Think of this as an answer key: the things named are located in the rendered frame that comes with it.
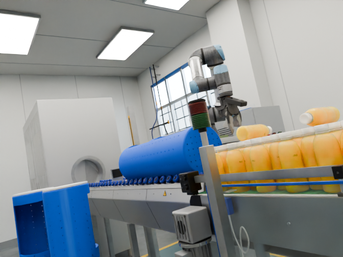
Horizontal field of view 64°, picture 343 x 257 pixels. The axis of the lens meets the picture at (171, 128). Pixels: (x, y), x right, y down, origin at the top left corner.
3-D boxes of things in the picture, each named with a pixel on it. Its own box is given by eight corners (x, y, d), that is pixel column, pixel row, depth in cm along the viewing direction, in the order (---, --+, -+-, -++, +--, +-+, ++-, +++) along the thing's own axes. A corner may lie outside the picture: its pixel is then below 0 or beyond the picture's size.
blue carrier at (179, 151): (153, 177, 227) (146, 143, 230) (228, 170, 156) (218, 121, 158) (122, 185, 211) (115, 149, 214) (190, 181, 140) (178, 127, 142)
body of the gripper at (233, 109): (228, 118, 150) (224, 96, 151) (240, 114, 143) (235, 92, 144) (218, 119, 145) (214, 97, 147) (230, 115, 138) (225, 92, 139)
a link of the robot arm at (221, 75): (226, 67, 150) (227, 62, 142) (230, 86, 149) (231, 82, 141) (212, 70, 151) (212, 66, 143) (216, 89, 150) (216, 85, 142)
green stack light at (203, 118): (203, 129, 99) (200, 116, 99) (215, 126, 93) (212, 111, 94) (189, 131, 95) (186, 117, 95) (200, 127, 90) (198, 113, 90)
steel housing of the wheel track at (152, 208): (108, 209, 323) (103, 180, 326) (252, 230, 146) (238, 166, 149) (83, 216, 307) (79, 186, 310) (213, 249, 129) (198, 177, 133)
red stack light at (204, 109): (200, 116, 99) (198, 105, 100) (212, 111, 94) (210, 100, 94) (186, 117, 95) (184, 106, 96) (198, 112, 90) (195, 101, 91)
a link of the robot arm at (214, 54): (214, 120, 209) (199, 47, 191) (234, 116, 207) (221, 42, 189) (215, 125, 197) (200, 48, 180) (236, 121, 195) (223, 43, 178)
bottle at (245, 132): (237, 123, 122) (263, 121, 132) (233, 138, 124) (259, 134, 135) (249, 129, 116) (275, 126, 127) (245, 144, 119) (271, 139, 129)
